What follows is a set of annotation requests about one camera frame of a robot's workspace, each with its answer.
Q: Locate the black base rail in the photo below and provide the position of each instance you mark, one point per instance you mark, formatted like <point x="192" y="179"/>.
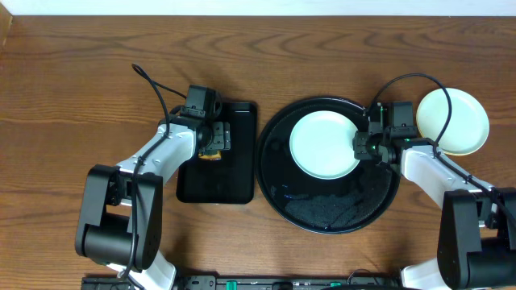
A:
<point x="362" y="281"/>

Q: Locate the yellow plate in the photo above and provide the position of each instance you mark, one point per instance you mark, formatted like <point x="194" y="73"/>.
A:
<point x="458" y="152"/>

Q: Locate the black round tray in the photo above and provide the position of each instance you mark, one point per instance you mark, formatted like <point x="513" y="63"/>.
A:
<point x="322" y="206"/>

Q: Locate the green yellow sponge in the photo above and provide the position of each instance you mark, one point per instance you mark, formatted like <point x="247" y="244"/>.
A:
<point x="212" y="156"/>

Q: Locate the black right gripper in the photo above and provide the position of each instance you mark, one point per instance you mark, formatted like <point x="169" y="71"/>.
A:
<point x="359" y="142"/>

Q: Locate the light green plate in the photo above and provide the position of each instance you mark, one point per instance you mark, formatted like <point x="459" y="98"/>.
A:
<point x="468" y="128"/>
<point x="321" y="145"/>

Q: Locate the light green plate front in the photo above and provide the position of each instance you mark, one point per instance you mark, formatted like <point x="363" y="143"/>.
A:
<point x="321" y="145"/>

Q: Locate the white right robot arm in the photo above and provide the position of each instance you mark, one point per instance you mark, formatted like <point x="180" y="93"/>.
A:
<point x="476" y="247"/>

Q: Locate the black rectangular tray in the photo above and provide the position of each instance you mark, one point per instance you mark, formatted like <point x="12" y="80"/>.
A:
<point x="229" y="179"/>

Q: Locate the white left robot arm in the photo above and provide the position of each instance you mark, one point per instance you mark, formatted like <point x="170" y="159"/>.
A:
<point x="120" y="221"/>

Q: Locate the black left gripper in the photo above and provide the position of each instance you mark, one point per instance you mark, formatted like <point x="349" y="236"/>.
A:
<point x="222" y="135"/>

